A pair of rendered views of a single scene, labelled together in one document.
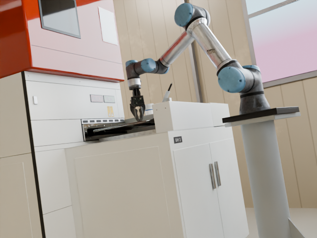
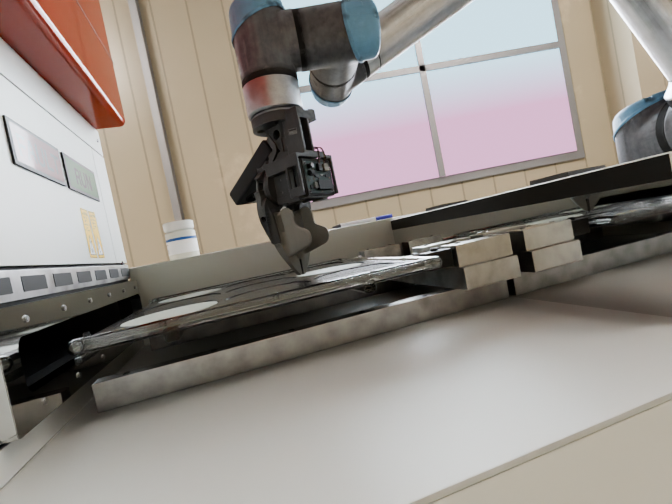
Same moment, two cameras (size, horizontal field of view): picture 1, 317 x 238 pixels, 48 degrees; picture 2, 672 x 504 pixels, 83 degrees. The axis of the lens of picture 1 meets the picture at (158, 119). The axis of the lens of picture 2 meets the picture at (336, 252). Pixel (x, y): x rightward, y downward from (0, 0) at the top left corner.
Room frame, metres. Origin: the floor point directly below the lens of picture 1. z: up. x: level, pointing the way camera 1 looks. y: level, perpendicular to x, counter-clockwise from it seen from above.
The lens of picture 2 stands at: (1.69, 0.43, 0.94)
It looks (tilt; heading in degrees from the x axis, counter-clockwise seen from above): 2 degrees down; 316
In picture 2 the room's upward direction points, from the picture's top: 11 degrees counter-clockwise
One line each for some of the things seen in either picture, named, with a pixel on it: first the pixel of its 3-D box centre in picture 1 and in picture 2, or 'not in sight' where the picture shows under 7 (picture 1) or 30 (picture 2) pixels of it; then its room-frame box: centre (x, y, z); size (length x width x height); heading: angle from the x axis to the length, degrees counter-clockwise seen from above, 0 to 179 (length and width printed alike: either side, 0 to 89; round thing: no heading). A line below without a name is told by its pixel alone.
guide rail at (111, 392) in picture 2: (135, 135); (330, 332); (2.03, 0.14, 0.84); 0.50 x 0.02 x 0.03; 62
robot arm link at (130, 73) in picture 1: (132, 70); (265, 45); (2.09, 0.11, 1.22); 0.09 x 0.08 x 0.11; 49
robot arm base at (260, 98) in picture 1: (253, 103); not in sight; (1.76, -0.47, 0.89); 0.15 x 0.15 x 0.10
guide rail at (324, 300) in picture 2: not in sight; (293, 306); (2.27, 0.02, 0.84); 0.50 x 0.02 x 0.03; 62
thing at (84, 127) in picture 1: (106, 131); (97, 326); (2.25, 0.33, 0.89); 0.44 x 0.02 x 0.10; 152
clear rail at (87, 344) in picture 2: (119, 126); (279, 299); (2.00, 0.22, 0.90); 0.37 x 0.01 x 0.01; 62
